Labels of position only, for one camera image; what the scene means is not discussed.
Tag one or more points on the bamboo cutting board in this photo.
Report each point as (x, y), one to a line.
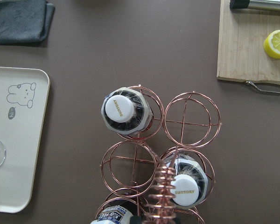
(241, 56)

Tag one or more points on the steel muddler black tip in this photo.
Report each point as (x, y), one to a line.
(267, 5)

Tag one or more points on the grey folded cloth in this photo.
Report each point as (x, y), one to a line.
(25, 21)

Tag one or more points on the half lemon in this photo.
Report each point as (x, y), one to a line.
(272, 44)

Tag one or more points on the cream rabbit tray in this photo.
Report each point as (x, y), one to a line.
(23, 99)

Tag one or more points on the copper wire bottle basket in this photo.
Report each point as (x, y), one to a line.
(133, 170)

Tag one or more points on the tea bottle white cap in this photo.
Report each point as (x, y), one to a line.
(190, 178)
(126, 111)
(116, 214)

